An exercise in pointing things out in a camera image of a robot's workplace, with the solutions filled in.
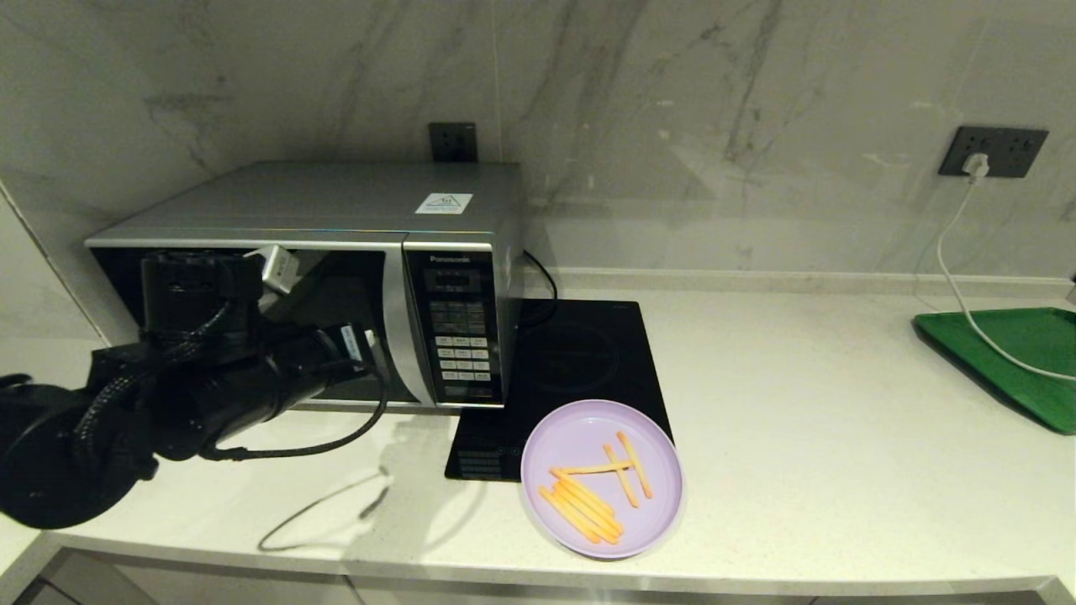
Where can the green plastic tray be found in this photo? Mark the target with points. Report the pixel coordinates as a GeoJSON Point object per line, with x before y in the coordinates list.
{"type": "Point", "coordinates": [1034, 336]}

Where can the wide black wall outlet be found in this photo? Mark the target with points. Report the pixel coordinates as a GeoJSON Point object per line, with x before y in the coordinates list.
{"type": "Point", "coordinates": [1017, 151]}

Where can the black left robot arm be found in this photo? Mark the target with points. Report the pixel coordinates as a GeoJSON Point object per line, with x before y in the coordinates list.
{"type": "Point", "coordinates": [126, 403]}

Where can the white power plug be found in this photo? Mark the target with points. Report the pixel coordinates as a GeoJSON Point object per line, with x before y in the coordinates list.
{"type": "Point", "coordinates": [976, 165]}

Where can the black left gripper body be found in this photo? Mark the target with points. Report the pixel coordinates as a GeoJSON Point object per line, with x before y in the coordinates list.
{"type": "Point", "coordinates": [311, 361]}

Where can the purple plate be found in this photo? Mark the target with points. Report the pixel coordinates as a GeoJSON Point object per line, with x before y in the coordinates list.
{"type": "Point", "coordinates": [588, 428]}

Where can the black induction cooktop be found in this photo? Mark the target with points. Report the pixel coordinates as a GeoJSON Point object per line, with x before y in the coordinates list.
{"type": "Point", "coordinates": [588, 353]}

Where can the orange french fry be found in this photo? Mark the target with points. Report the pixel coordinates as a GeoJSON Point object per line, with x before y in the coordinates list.
{"type": "Point", "coordinates": [593, 468]}
{"type": "Point", "coordinates": [588, 509]}
{"type": "Point", "coordinates": [592, 502]}
{"type": "Point", "coordinates": [569, 514]}
{"type": "Point", "coordinates": [621, 476]}
{"type": "Point", "coordinates": [635, 464]}
{"type": "Point", "coordinates": [583, 516]}

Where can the white warning sticker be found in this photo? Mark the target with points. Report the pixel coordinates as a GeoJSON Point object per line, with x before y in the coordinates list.
{"type": "Point", "coordinates": [444, 203]}

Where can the small black wall outlet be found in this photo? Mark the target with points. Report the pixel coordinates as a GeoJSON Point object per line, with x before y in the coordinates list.
{"type": "Point", "coordinates": [454, 141]}

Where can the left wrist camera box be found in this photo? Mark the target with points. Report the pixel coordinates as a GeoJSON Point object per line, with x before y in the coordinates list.
{"type": "Point", "coordinates": [276, 267]}

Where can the silver Panasonic microwave oven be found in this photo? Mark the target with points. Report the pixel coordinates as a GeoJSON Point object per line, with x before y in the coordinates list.
{"type": "Point", "coordinates": [336, 197]}

